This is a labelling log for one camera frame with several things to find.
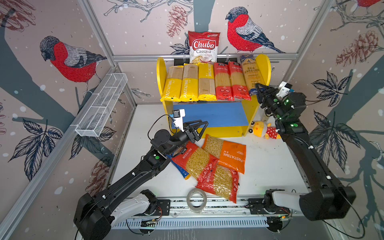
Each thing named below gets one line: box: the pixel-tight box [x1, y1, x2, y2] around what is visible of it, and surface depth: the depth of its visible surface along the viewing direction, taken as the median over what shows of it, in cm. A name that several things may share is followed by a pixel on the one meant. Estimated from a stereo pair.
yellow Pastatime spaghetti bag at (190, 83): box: [179, 63, 199, 102], surface depth 73 cm
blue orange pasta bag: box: [165, 154, 191, 180], surface depth 85 cm
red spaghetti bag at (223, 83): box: [214, 62, 235, 101], surface depth 73 cm
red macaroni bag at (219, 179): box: [195, 154, 240, 204], surface depth 81 cm
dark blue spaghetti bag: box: [239, 53, 266, 96], surface depth 73 cm
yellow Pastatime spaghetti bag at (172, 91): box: [160, 65, 184, 102], surface depth 73 cm
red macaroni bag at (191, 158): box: [171, 140, 211, 179], surface depth 85 cm
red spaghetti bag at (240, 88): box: [228, 61, 252, 101], surface depth 72 cm
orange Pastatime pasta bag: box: [202, 134, 247, 175], surface depth 92 cm
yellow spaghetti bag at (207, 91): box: [198, 62, 218, 101], surface depth 73 cm
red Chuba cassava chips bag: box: [188, 31, 221, 64], surface depth 85 cm
